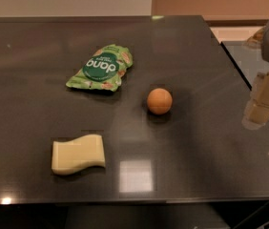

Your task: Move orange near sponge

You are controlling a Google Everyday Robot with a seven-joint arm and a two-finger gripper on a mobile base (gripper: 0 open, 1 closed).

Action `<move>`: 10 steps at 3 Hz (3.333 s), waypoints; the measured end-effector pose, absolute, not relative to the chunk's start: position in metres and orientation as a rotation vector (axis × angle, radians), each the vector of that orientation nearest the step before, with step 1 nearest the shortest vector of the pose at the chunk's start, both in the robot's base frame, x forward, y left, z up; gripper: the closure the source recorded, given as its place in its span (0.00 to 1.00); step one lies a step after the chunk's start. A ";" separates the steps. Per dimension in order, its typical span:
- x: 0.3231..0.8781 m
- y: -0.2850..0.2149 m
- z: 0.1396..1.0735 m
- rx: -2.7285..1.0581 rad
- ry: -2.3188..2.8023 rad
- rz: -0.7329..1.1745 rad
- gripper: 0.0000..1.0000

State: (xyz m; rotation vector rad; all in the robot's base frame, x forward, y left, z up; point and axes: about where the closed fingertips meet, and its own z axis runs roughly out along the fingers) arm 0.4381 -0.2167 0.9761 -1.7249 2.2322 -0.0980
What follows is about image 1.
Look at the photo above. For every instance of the orange fruit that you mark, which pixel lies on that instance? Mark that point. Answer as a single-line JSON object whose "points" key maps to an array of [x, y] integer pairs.
{"points": [[159, 101]]}

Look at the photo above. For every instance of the yellow wavy sponge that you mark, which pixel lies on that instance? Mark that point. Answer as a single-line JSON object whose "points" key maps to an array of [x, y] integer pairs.
{"points": [[78, 154]]}

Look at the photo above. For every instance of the green snack bag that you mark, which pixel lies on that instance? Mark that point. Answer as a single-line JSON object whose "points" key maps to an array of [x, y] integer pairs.
{"points": [[104, 70]]}

